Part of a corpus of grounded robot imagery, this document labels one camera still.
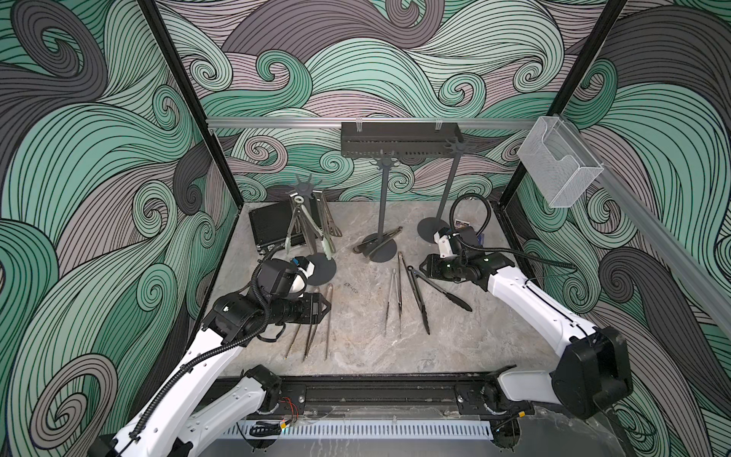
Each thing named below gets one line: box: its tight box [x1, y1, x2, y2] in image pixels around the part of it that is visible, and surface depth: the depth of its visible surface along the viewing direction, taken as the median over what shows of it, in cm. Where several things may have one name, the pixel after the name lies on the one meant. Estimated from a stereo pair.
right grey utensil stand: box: [416, 137, 470, 244], surface depth 91 cm
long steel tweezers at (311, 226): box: [302, 197, 324, 253], surface depth 77 cm
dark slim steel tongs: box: [397, 251, 403, 337], surface depth 100 cm
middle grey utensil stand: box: [368, 149, 400, 263], surface depth 90 cm
